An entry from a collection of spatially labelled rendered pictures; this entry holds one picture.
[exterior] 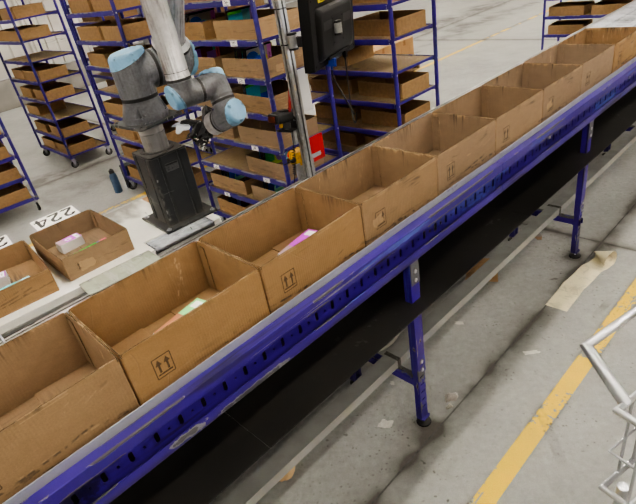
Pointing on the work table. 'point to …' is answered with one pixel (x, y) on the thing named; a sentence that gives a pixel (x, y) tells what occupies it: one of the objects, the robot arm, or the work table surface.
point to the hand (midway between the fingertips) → (187, 135)
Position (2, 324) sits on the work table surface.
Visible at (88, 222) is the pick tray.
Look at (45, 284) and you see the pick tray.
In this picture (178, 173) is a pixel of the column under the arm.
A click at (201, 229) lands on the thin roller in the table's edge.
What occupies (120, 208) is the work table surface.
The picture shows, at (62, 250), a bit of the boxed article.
